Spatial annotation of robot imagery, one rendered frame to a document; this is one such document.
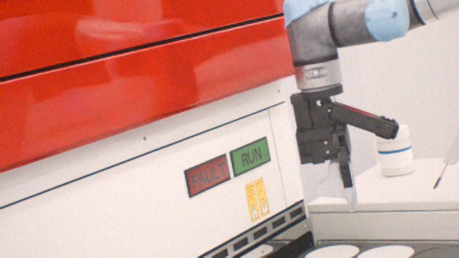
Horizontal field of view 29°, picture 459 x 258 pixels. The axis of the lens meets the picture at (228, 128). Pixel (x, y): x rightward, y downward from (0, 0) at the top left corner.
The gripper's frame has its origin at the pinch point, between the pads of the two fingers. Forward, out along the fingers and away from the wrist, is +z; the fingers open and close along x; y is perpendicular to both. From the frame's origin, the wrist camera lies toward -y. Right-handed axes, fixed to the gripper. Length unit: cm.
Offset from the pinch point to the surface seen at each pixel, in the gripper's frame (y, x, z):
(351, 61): 15, -355, 7
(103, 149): 33.8, 19.2, -18.7
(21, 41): 36, 35, -37
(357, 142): 20, -347, 52
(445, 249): -13.4, -5.9, 11.6
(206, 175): 23.8, -0.5, -8.6
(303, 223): 12.1, -22.3, 7.8
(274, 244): 16.8, -12.7, 8.4
